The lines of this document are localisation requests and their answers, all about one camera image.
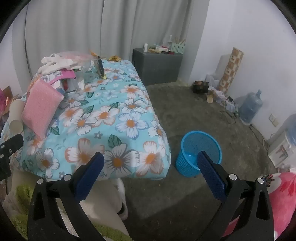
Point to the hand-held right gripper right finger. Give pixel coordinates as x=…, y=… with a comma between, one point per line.
x=212, y=178

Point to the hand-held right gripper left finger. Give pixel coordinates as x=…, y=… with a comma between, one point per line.
x=92, y=176

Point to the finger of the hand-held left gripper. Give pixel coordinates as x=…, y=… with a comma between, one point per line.
x=12, y=144

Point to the blue plastic waste basket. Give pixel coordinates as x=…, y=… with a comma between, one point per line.
x=185, y=160

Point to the cardboard tube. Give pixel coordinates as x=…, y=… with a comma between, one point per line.
x=16, y=115

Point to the pink sponge pad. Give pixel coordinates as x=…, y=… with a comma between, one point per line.
x=39, y=109

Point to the white slipper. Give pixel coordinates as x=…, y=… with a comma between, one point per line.
x=123, y=212

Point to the green fluffy cloth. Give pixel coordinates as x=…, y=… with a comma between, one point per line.
x=20, y=194

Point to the cardboard box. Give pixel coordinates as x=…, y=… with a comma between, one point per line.
x=10, y=91

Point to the white fluffy cloth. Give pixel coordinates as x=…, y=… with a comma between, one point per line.
x=11, y=206

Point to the pink floral blanket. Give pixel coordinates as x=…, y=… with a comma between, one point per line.
x=283, y=197

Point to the white appliance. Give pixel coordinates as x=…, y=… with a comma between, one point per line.
x=281, y=148

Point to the blue floral blanket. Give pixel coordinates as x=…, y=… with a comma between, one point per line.
x=129, y=109

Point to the pink and white label packet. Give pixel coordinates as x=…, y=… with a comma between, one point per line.
x=55, y=77

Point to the beige wooden piece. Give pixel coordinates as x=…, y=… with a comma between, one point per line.
x=210, y=98

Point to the blue water jug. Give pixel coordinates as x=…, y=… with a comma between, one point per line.
x=251, y=106

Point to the printed plastic bag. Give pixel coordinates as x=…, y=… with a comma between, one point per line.
x=219, y=95

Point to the white cloth gloves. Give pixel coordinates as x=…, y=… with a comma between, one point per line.
x=55, y=63

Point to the black box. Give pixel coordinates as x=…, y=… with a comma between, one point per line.
x=200, y=87

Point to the blue dispenser jug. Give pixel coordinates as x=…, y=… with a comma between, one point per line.
x=291, y=125

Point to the white plastic bag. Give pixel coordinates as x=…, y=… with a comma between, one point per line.
x=212, y=81

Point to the dark foil snack packet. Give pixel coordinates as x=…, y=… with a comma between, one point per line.
x=100, y=67

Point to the clear plastic bag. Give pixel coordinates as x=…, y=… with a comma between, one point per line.
x=78, y=56

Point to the patterned rolled mat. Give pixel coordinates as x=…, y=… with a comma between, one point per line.
x=231, y=69

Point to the gold foil wrapper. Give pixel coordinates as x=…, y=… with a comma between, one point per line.
x=114, y=58

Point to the grey cabinet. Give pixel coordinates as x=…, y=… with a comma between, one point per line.
x=159, y=69

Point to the green organizer box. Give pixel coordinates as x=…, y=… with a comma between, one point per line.
x=178, y=47

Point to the small white bottle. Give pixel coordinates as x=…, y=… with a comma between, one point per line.
x=145, y=48

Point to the beige flat box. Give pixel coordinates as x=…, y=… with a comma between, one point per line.
x=159, y=49

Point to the grey curtain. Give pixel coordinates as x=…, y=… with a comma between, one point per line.
x=115, y=27

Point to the white wall socket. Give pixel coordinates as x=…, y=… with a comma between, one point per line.
x=274, y=120

